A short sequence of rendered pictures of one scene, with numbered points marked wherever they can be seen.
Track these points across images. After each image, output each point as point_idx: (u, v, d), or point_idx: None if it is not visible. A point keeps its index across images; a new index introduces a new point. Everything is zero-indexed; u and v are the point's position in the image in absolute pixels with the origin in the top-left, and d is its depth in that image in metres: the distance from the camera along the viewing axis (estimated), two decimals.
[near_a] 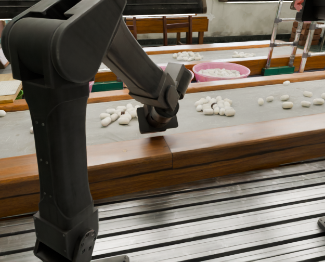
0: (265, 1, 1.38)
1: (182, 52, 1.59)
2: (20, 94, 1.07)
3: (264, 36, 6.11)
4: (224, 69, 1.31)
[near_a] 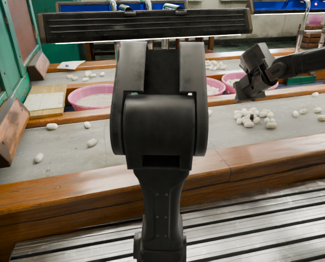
0: (289, 13, 1.43)
1: (205, 61, 1.64)
2: None
3: (270, 38, 6.16)
4: None
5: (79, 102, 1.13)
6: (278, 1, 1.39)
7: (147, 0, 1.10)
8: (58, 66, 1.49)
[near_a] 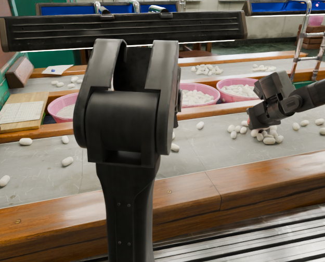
0: (289, 15, 1.34)
1: (200, 65, 1.55)
2: None
3: (269, 39, 6.07)
4: (247, 85, 1.27)
5: (61, 111, 1.05)
6: (277, 2, 1.31)
7: (134, 1, 1.01)
8: (43, 70, 1.40)
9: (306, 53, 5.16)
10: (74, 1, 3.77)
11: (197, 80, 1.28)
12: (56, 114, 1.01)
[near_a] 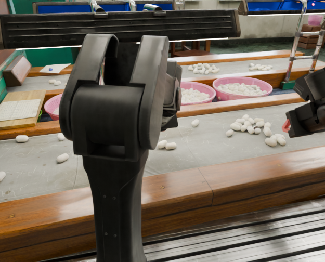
0: None
1: (197, 64, 1.56)
2: (38, 113, 1.04)
3: (268, 39, 6.08)
4: (244, 84, 1.28)
5: (58, 109, 1.06)
6: (273, 1, 1.32)
7: (130, 0, 1.02)
8: (41, 69, 1.41)
9: (305, 52, 5.17)
10: (73, 1, 3.78)
11: (194, 78, 1.28)
12: (53, 112, 1.02)
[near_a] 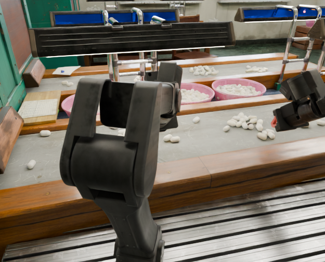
0: (278, 21, 1.47)
1: (197, 66, 1.68)
2: None
3: (267, 40, 6.20)
4: (240, 85, 1.40)
5: None
6: (267, 9, 1.43)
7: (138, 10, 1.14)
8: (54, 71, 1.53)
9: (303, 53, 5.29)
10: (77, 4, 3.90)
11: (194, 80, 1.40)
12: (68, 110, 1.14)
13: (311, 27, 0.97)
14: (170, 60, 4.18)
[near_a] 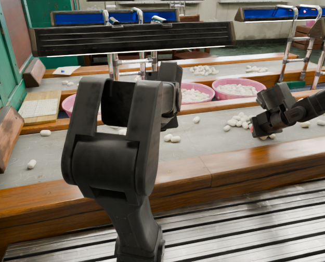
0: (278, 21, 1.47)
1: (197, 66, 1.68)
2: None
3: (267, 40, 6.20)
4: (240, 84, 1.40)
5: (73, 107, 1.17)
6: (268, 9, 1.43)
7: (138, 10, 1.14)
8: (54, 71, 1.53)
9: (303, 53, 5.29)
10: (77, 4, 3.90)
11: (195, 80, 1.40)
12: (69, 110, 1.14)
13: (312, 27, 0.97)
14: (170, 60, 4.18)
